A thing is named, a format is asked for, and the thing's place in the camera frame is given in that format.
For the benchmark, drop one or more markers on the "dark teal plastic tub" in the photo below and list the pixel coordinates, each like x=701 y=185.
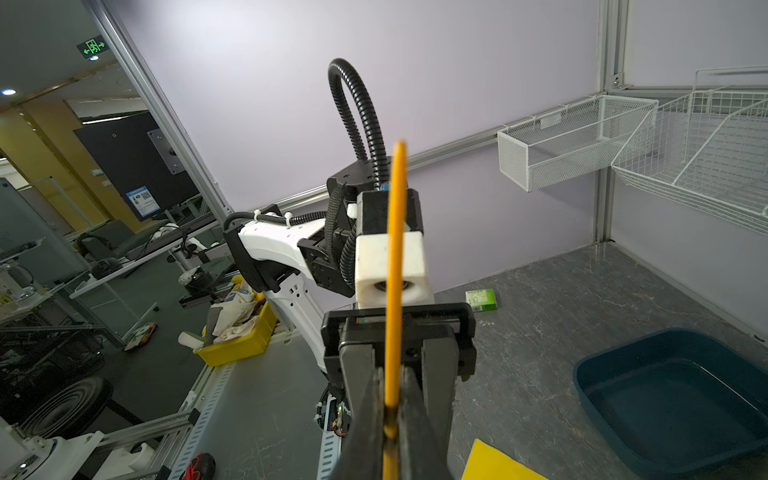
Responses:
x=675 y=403

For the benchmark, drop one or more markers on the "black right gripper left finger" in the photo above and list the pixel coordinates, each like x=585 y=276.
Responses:
x=362 y=451

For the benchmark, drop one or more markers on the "green exit sign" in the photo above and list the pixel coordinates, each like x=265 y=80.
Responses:
x=93 y=47

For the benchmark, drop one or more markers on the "white wire wall basket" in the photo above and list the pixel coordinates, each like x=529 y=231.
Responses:
x=707 y=149

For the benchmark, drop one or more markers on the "yellow paper napkin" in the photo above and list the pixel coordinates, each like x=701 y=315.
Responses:
x=486 y=462

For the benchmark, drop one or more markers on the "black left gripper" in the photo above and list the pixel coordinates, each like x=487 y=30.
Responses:
x=354 y=344

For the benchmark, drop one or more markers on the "white mesh wall box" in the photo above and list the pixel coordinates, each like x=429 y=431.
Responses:
x=569 y=141

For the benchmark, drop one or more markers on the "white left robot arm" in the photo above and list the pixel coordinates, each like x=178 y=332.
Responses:
x=325 y=273

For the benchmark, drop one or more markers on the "yellow parts bin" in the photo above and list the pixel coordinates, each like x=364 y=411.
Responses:
x=238 y=327

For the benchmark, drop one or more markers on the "small green box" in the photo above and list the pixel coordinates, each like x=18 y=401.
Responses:
x=481 y=300

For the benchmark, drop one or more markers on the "black wall board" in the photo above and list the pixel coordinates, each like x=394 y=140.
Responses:
x=138 y=160

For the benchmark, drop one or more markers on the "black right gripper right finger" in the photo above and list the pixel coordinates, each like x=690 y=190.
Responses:
x=419 y=455

